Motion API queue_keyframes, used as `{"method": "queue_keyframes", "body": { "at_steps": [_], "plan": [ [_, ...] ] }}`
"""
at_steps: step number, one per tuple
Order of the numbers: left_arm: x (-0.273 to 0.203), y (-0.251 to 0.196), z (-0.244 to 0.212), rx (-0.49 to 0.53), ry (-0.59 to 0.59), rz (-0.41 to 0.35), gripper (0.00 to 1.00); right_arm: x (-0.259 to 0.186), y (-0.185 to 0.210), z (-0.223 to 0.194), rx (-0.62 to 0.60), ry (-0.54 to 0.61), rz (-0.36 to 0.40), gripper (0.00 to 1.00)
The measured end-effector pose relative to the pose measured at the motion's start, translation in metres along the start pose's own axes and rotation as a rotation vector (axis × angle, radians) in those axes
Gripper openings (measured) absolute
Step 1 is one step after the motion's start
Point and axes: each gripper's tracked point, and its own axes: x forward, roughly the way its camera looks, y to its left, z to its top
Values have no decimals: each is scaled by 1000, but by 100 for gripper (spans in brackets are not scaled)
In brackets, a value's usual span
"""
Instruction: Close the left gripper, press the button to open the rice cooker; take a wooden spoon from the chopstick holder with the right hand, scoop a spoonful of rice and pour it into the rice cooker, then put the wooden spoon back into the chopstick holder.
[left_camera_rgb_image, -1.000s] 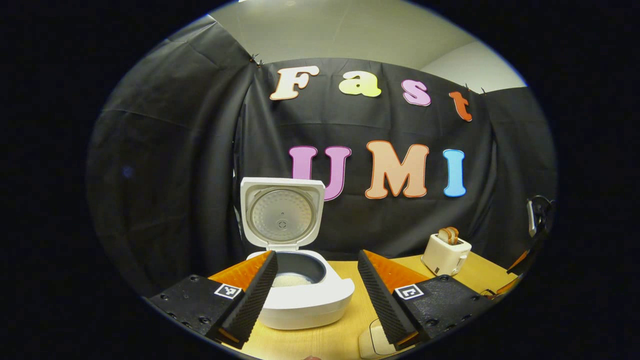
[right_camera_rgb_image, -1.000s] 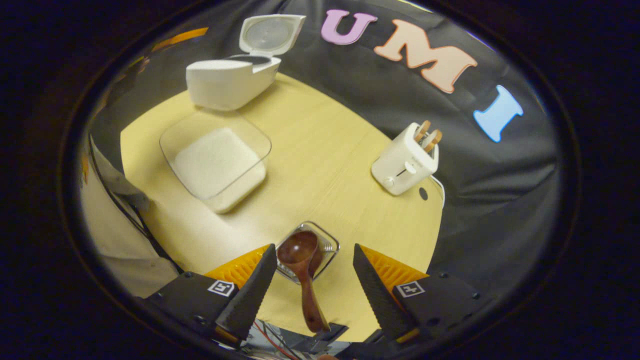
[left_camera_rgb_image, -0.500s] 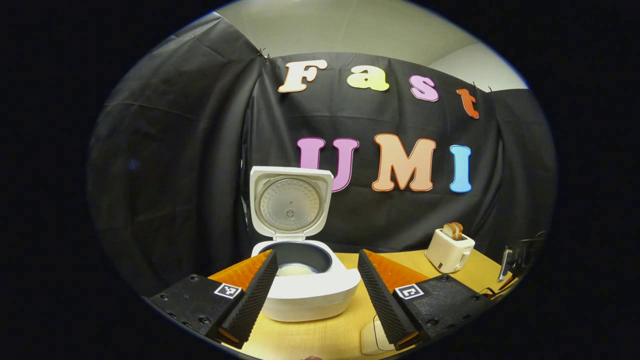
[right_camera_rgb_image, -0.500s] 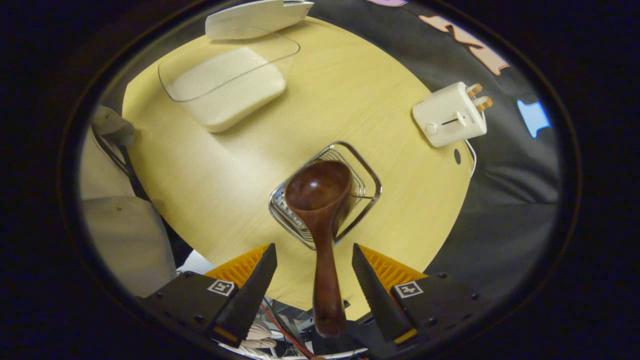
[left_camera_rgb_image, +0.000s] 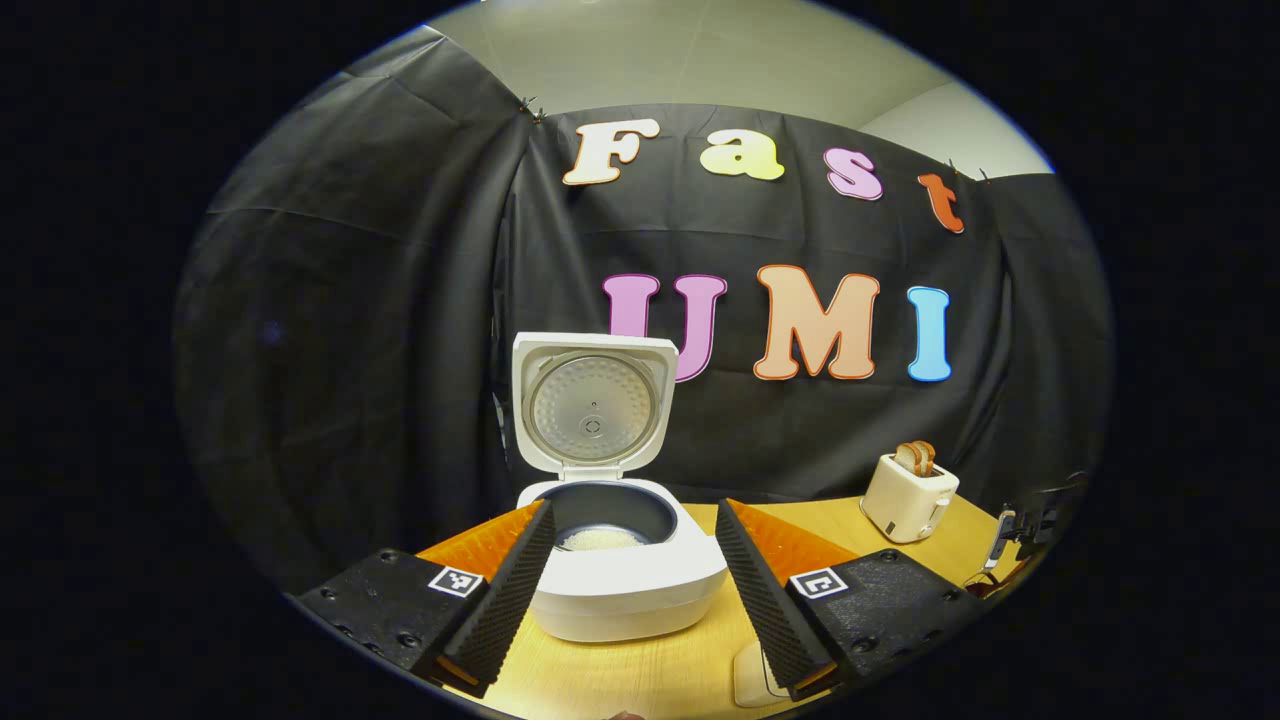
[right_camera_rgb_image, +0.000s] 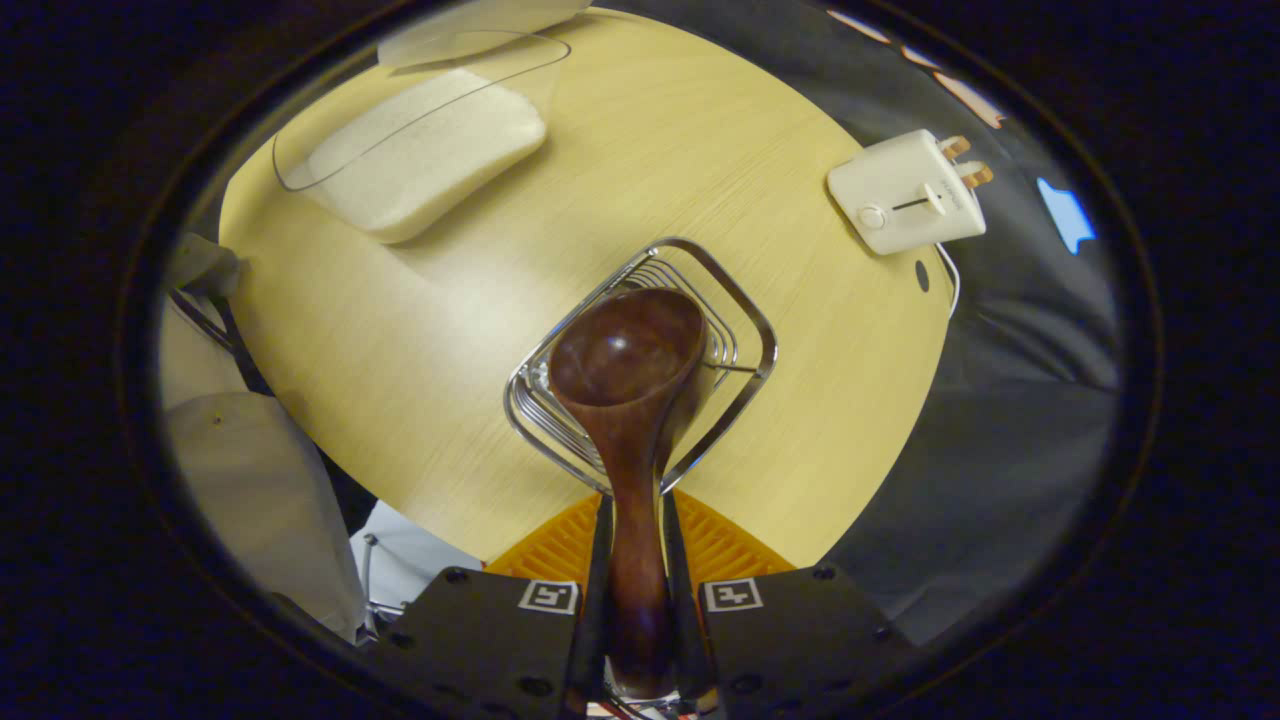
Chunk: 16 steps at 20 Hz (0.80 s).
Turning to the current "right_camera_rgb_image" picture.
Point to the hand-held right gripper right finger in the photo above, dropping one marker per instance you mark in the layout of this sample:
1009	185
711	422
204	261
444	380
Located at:
790	650

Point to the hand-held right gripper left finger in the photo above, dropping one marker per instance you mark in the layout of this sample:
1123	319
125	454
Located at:
490	650

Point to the brown wooden spoon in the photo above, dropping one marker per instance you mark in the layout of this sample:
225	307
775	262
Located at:
625	400

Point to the white rice cooker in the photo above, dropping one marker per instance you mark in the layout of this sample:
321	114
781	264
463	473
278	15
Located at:
470	30

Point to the black backdrop cloth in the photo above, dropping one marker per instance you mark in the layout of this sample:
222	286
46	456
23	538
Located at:
1000	420

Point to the white toaster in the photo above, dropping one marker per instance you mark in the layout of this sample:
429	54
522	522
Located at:
890	190

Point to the toast bread slice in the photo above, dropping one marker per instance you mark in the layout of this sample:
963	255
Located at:
955	147
977	176

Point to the clear glass dish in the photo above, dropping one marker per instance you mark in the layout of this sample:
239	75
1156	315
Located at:
540	70

